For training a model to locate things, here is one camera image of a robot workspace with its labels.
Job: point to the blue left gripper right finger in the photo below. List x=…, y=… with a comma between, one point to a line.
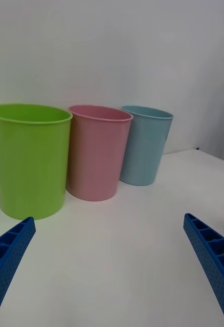
x=214, y=260

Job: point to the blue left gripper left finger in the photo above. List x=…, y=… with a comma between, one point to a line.
x=9, y=255

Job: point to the green plastic waste bin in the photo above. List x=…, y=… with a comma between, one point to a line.
x=30, y=163

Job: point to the pale blue plastic waste bin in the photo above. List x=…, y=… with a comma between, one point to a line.
x=145, y=148

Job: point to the pink plastic waste bin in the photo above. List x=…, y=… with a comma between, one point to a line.
x=98, y=155

